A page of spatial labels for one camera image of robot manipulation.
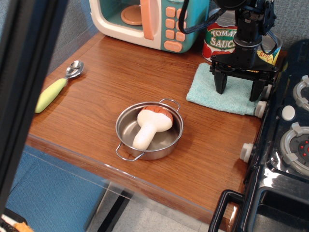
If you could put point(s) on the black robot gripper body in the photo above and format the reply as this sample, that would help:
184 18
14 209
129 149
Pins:
244 63

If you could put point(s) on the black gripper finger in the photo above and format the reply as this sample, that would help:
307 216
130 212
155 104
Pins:
220 80
257 88

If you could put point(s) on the light blue cloth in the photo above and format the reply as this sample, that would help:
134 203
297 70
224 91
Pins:
235 98

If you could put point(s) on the pineapple slices can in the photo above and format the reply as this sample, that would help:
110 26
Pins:
271 48

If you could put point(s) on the tomato sauce can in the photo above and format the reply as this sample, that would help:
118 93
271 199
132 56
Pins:
219 36

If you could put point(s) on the plush white brown mushroom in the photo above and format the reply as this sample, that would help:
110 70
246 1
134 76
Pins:
151 119

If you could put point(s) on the teal toy microwave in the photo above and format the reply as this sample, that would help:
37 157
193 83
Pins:
149 23

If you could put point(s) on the small steel pot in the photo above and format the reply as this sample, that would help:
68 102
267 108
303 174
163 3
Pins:
162 144

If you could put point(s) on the black toy stove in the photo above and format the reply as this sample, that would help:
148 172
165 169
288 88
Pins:
276 193

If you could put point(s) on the orange plush object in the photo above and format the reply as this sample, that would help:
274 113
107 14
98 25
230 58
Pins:
23 227

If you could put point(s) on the spoon with green handle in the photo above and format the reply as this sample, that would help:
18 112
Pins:
51 92

